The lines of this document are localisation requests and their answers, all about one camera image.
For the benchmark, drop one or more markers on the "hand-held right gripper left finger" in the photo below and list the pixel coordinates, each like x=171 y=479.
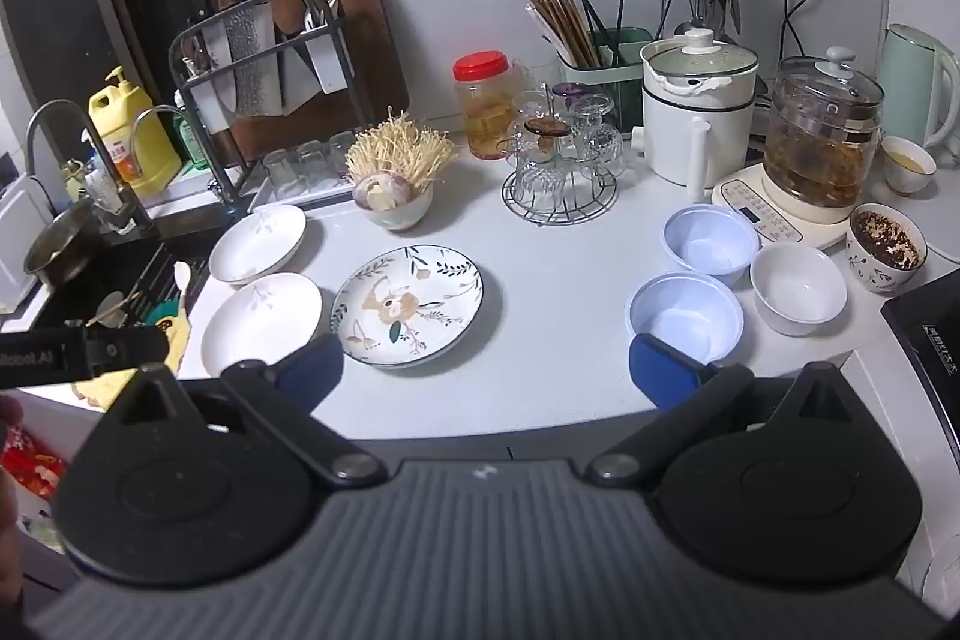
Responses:
x=311 y=374

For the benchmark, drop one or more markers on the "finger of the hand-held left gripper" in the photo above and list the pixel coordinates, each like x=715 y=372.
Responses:
x=120 y=349

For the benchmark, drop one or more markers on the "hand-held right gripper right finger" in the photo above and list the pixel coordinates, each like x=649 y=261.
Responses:
x=660 y=374

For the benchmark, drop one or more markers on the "pale blue plastic bowl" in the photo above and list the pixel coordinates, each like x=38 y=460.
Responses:
x=710 y=239
x=682 y=314

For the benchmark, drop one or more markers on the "white gold-rimmed plate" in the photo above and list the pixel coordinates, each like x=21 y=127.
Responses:
x=257 y=242
x=259 y=321

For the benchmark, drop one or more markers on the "floral dark-rimmed plate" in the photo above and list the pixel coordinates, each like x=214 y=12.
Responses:
x=409 y=306

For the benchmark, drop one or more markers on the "white ceramic bowl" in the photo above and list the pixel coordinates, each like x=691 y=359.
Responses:
x=799 y=287

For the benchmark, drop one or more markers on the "yellow dish cloth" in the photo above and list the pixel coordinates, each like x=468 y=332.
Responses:
x=178 y=340

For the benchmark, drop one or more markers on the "white spoon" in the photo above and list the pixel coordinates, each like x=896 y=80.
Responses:
x=182 y=276

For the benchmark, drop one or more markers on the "red printed packaging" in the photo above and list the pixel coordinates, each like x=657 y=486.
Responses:
x=30 y=464

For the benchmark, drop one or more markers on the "steel pot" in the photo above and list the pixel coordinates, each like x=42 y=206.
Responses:
x=60 y=242

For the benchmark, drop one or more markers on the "white glass tray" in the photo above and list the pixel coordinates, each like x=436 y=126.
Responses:
x=300 y=194

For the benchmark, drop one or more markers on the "white bowl with vegetables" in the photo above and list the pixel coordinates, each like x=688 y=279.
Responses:
x=401 y=216

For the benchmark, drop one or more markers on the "garlic bulb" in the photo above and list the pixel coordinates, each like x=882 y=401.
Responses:
x=381 y=192

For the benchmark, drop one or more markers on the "yellow detergent bottle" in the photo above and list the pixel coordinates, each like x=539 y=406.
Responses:
x=135 y=141

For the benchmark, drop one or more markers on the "clear tumbler glass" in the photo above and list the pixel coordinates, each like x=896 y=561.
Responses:
x=311 y=160
x=277 y=168
x=341 y=149

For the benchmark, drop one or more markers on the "green bottle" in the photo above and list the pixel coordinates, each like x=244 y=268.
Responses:
x=193 y=149

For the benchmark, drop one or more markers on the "crystal drinking glass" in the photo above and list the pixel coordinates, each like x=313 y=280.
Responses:
x=600 y=138
x=540 y=179
x=531 y=109

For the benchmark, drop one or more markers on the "chrome slim faucet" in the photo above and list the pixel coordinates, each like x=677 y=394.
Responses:
x=150 y=115

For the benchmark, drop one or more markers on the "grey kitchen faucet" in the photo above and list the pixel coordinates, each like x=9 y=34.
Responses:
x=45 y=119

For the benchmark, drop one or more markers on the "enoki mushroom bunch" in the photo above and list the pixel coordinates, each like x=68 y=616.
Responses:
x=401 y=149

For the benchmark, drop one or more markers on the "leaf-patterned cup with spices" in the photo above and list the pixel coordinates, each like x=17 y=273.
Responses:
x=885 y=265

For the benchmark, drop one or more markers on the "white electric cooking pot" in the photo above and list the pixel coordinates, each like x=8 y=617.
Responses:
x=690 y=123

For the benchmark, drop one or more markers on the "brown round coaster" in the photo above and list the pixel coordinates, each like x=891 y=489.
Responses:
x=546 y=128

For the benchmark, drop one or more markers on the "black induction cooker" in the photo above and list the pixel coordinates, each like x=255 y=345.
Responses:
x=930 y=329

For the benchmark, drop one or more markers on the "glass health kettle cream base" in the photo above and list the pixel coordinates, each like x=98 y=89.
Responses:
x=821 y=138

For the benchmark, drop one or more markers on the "purple round coaster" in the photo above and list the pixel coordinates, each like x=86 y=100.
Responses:
x=571 y=89

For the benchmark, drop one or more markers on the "red-lidded plastic jar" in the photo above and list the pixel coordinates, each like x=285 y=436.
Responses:
x=484 y=108

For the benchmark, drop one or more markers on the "hammered steel cleaver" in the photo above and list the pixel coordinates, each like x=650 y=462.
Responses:
x=249 y=59

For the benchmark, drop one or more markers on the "green chopstick holder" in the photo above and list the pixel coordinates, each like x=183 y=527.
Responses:
x=622 y=57

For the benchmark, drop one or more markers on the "small white tea cup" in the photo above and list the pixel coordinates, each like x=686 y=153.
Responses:
x=909 y=168

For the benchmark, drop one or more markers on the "brown wooden cutting board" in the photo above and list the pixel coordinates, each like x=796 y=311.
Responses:
x=367 y=33

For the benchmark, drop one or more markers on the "bundle of wooden chopsticks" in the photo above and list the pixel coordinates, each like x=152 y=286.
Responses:
x=566 y=21

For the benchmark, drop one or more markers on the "mint green electric kettle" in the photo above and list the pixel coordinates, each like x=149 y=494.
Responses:
x=911 y=85

